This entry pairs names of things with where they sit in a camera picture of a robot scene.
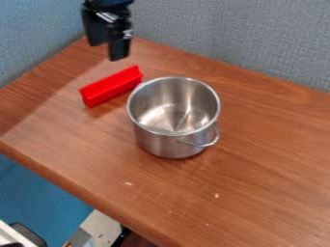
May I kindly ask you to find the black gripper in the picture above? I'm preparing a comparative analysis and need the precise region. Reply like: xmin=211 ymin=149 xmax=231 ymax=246
xmin=83 ymin=0 xmax=134 ymax=62

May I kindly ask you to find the red rectangular block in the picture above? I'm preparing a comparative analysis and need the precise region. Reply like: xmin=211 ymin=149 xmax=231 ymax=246
xmin=79 ymin=65 xmax=143 ymax=107

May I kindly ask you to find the stainless steel pot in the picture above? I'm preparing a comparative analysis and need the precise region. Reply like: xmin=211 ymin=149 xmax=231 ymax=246
xmin=127 ymin=76 xmax=222 ymax=159

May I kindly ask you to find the white table leg frame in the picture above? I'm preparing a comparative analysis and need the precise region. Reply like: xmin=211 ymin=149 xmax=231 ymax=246
xmin=63 ymin=210 xmax=122 ymax=247

